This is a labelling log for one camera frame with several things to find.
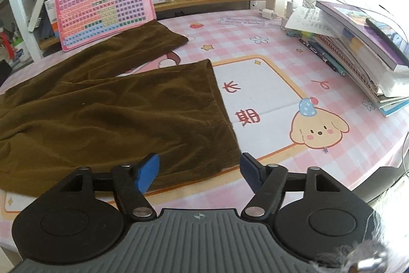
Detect handwritten paper sheet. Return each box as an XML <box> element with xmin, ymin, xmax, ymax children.
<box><xmin>284</xmin><ymin>6</ymin><xmax>323</xmax><ymax>34</ymax></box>

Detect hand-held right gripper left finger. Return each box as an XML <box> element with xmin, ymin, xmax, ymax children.
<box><xmin>61</xmin><ymin>153</ymin><xmax>160</xmax><ymax>219</ymax></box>

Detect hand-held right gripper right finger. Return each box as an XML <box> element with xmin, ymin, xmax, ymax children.
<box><xmin>240</xmin><ymin>152</ymin><xmax>344</xmax><ymax>219</ymax></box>

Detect black pen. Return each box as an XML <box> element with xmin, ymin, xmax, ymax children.
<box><xmin>299</xmin><ymin>38</ymin><xmax>340</xmax><ymax>73</ymax></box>

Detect pink checked cartoon tablecloth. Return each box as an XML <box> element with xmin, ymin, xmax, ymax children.
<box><xmin>0</xmin><ymin>6</ymin><xmax>409</xmax><ymax>261</ymax></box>

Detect black box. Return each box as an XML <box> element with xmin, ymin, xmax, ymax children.
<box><xmin>0</xmin><ymin>59</ymin><xmax>13</xmax><ymax>86</ymax></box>

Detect brown pants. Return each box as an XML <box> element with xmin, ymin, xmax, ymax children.
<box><xmin>0</xmin><ymin>19</ymin><xmax>242</xmax><ymax>198</ymax></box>

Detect teal pen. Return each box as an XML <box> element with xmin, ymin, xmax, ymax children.
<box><xmin>308</xmin><ymin>41</ymin><xmax>349</xmax><ymax>77</ymax></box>

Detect stack of books and notebooks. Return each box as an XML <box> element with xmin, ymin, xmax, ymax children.
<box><xmin>315</xmin><ymin>0</ymin><xmax>409</xmax><ymax>118</ymax></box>

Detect white and orange box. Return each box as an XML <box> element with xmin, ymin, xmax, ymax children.
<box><xmin>45</xmin><ymin>0</ymin><xmax>63</xmax><ymax>37</ymax></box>

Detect thick white book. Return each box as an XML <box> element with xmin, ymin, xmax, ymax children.
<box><xmin>28</xmin><ymin>0</ymin><xmax>53</xmax><ymax>33</ymax></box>

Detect pink toy learning tablet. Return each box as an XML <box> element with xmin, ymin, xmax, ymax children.
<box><xmin>54</xmin><ymin>0</ymin><xmax>158</xmax><ymax>52</ymax></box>

